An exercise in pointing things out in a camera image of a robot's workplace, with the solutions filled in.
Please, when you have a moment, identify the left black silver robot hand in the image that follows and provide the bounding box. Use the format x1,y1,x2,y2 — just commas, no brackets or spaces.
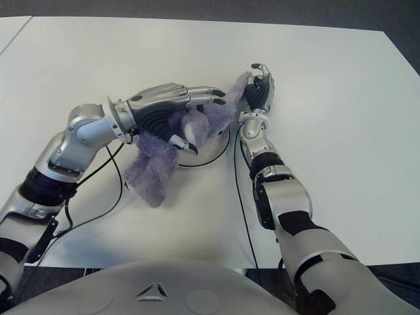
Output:
126,82,227,156

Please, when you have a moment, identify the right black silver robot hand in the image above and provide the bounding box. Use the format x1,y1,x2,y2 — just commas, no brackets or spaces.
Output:
244,63,276,114

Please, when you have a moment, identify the purple plush rabbit doll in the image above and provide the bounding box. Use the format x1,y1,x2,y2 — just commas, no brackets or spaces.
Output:
124,71,255,208

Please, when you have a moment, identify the white plate with black rim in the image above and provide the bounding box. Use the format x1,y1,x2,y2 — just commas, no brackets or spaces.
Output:
177,126,230,168

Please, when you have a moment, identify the grey robot torso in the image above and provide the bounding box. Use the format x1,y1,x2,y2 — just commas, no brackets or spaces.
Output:
12,261,296,315

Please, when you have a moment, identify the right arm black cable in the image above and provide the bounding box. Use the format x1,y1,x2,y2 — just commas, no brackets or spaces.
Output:
232,129,259,269

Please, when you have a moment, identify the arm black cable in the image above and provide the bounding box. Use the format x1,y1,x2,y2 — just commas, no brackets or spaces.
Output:
232,129,259,269
35,133,138,266

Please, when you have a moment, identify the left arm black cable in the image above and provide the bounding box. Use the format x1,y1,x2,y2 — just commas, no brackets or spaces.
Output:
35,133,138,266

